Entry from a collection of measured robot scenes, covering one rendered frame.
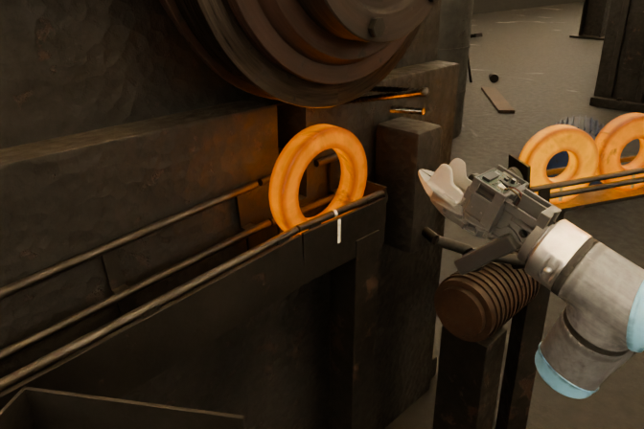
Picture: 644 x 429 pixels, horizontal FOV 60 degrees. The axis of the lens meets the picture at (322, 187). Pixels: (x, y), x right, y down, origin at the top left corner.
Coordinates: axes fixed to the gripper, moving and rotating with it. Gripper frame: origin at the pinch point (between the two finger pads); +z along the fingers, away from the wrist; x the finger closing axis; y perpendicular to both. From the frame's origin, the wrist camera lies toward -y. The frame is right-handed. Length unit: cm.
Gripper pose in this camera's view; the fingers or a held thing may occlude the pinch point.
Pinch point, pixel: (425, 178)
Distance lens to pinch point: 89.3
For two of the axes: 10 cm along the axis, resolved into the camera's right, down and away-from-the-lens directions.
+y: 2.2, -8.0, -5.6
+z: -6.7, -5.4, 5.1
